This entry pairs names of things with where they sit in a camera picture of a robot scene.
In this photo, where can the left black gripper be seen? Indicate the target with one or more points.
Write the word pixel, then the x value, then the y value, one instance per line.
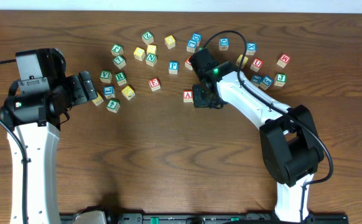
pixel 79 95

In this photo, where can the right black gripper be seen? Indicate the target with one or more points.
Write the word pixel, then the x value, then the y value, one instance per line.
pixel 198 101

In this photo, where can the red A block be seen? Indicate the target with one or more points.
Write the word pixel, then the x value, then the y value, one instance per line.
pixel 188 96

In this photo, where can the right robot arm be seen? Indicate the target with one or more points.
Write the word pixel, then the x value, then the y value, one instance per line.
pixel 291 148

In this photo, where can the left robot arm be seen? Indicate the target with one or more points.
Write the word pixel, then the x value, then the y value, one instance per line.
pixel 32 114

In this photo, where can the yellow G block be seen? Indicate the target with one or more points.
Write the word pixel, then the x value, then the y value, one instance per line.
pixel 98 100

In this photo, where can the green V block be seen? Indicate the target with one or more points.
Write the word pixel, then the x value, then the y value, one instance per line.
pixel 106 76

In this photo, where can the blue L block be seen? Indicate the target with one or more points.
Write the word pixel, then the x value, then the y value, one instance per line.
pixel 109 92

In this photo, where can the red U block centre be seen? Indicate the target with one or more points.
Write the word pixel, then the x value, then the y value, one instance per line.
pixel 188 64

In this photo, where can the red u block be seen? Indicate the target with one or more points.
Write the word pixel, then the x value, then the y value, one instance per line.
pixel 188 64
pixel 256 65

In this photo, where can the green 4 block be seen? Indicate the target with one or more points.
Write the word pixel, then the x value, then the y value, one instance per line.
pixel 113 106

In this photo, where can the green R block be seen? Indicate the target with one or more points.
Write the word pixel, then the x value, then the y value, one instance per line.
pixel 120 78

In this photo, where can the blue P block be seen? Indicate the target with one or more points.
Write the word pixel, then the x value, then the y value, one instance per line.
pixel 173 67

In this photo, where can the green 7 block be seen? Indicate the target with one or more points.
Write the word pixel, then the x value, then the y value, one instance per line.
pixel 119 62

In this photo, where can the yellow block near L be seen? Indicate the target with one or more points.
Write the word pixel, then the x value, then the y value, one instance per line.
pixel 128 92

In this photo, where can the blue block left of D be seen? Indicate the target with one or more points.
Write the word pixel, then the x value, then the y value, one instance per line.
pixel 191 46

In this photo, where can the red E block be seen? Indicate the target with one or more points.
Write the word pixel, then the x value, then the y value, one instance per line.
pixel 154 84

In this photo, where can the blue block lower right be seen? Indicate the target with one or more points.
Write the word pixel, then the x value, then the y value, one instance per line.
pixel 256 80

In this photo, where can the green J block upper left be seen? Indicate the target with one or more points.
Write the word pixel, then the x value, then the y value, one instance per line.
pixel 117 50

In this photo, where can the green j block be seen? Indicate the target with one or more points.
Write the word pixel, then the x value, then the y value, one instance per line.
pixel 280 79
pixel 117 50

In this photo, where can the yellow block right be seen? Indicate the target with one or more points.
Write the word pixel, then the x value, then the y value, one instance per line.
pixel 242 61

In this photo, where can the blue D block right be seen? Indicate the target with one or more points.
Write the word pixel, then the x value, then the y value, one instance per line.
pixel 224 44

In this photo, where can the blue D block upper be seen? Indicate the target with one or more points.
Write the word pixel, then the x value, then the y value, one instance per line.
pixel 197 38

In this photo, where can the red U block right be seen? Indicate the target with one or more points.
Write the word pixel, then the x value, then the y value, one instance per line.
pixel 256 65

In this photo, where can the blue G block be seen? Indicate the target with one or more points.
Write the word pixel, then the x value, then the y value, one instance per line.
pixel 266 82

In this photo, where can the yellow block top centre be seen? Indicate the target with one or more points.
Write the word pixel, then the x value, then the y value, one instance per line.
pixel 170 42

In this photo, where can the green N block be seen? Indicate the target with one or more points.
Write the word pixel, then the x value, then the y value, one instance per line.
pixel 151 59

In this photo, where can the blue X block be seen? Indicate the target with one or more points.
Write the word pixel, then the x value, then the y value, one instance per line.
pixel 251 48

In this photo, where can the yellow block left upper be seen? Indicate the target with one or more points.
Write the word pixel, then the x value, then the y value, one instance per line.
pixel 139 54

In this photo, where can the pale yellow block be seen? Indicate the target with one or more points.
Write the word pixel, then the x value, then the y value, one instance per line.
pixel 152 49

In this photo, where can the green J block right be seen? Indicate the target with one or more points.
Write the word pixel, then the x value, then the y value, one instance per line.
pixel 280 79

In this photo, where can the green Z block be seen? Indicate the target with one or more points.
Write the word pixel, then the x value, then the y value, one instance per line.
pixel 147 37

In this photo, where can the red M block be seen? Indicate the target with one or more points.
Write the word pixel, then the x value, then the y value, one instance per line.
pixel 283 60

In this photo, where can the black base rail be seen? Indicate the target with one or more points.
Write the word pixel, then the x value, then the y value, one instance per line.
pixel 137 218

